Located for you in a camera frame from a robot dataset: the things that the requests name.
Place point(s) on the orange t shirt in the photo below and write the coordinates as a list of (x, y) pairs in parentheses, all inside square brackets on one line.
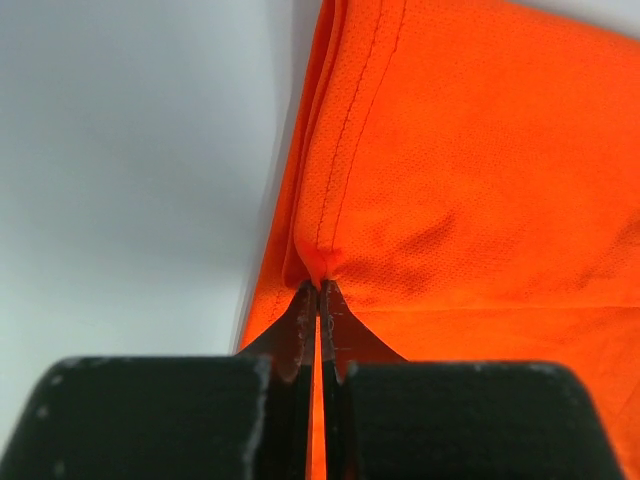
[(468, 173)]

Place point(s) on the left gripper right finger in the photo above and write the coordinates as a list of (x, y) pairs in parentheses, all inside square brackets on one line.
[(387, 417)]

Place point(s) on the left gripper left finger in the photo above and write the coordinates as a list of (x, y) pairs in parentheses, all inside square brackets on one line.
[(244, 416)]

